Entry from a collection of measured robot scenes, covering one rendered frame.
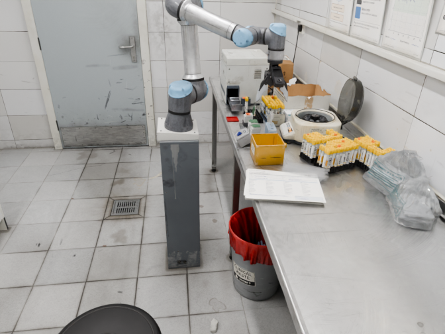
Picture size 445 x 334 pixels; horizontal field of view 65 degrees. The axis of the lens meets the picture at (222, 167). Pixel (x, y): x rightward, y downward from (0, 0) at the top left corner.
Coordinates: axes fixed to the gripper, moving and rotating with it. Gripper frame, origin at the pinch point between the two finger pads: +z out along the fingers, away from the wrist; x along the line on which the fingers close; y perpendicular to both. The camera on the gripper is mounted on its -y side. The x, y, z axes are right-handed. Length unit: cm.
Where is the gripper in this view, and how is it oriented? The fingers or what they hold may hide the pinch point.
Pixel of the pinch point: (271, 103)
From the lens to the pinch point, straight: 174.1
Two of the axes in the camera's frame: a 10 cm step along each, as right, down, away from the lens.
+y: -0.7, -4.9, 8.7
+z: -0.3, 8.7, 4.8
